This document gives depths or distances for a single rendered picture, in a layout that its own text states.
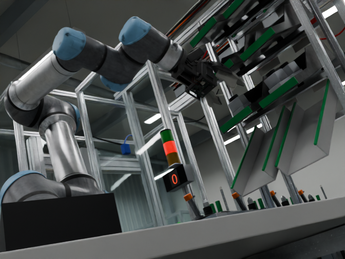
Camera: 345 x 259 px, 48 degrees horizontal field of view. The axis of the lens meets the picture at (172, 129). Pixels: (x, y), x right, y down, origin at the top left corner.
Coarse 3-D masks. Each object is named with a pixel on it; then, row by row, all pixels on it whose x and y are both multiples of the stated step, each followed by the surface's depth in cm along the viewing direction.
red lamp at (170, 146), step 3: (168, 141) 157; (171, 141) 157; (174, 141) 159; (165, 144) 157; (168, 144) 157; (171, 144) 157; (174, 144) 157; (165, 147) 157; (168, 147) 156; (171, 147) 156; (174, 147) 157; (165, 150) 157; (168, 150) 156; (171, 150) 156; (174, 150) 156; (165, 153) 157; (168, 153) 156
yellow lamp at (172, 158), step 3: (171, 153) 155; (174, 153) 155; (177, 153) 156; (168, 156) 155; (171, 156) 155; (174, 156) 155; (177, 156) 155; (168, 159) 155; (171, 159) 154; (174, 159) 154; (177, 159) 154; (168, 162) 155; (171, 162) 154; (174, 162) 154; (177, 162) 154; (180, 162) 155
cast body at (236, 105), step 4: (236, 96) 113; (240, 96) 112; (244, 96) 114; (232, 100) 113; (236, 100) 112; (240, 100) 111; (244, 100) 113; (228, 104) 113; (232, 104) 113; (236, 104) 112; (240, 104) 111; (244, 104) 112; (248, 104) 113; (232, 108) 113; (236, 108) 112; (240, 108) 110; (236, 112) 111; (240, 120) 113
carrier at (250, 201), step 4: (248, 200) 144; (252, 200) 144; (260, 200) 146; (248, 204) 144; (252, 204) 143; (256, 204) 148; (260, 204) 146; (248, 208) 144; (252, 208) 143; (256, 208) 143; (264, 208) 137
